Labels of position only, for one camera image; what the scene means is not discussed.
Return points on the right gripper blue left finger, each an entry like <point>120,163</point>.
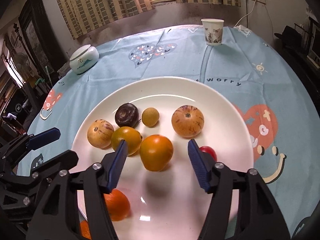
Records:
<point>117,165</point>

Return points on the yellow green tomato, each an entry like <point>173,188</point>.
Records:
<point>128,134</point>

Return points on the orange yellow tomato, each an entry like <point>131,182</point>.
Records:
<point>155,152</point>

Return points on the small red cherry tomato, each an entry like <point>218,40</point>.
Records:
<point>210,151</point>

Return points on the orange mandarin on plate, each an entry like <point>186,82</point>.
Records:
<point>118,205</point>

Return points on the computer monitor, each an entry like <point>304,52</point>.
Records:
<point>313,42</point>

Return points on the striped orange pepino melon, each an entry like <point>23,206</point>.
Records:
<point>187,121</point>

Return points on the white ceramic lidded jar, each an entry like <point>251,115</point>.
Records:
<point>83,59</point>

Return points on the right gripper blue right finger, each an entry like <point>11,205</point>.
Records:
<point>200,166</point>

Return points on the standing fan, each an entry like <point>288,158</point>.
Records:
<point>23,67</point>

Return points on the white paper cup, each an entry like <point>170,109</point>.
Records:
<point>213,31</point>

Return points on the small tan longan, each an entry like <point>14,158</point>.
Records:
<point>150,117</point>

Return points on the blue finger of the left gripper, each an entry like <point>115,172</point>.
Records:
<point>50,168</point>
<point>44,138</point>

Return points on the large orange mandarin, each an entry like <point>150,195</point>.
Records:
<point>84,229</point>

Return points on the white oval plate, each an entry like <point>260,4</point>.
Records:
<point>158,195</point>

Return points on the left checkered curtain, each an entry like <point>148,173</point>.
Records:
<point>84,16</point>

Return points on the light blue printed tablecloth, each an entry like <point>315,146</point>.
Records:
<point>281,118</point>

